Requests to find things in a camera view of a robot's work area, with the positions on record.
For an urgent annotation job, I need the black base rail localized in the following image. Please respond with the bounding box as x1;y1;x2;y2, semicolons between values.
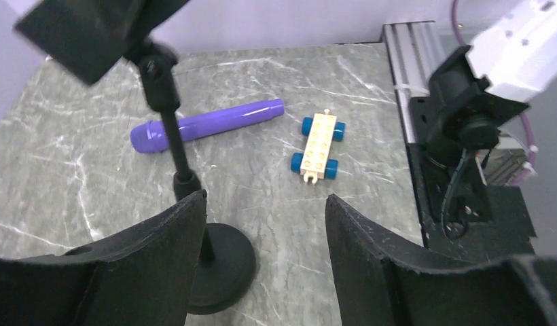
406;97;536;262

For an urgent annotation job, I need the purple microphone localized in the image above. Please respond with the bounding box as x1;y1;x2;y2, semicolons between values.
130;98;285;154

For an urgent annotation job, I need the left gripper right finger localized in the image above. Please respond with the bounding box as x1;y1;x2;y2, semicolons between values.
325;194;557;325

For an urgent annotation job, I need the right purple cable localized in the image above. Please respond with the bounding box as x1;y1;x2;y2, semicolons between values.
449;0;539;186

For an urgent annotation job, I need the toy brick car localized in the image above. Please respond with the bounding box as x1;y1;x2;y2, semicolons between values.
290;109;346;185

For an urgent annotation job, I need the black round-base stand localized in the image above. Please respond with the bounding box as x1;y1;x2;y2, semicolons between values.
14;1;256;315

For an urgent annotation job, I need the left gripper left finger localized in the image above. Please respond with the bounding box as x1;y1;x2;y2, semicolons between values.
0;191;206;325

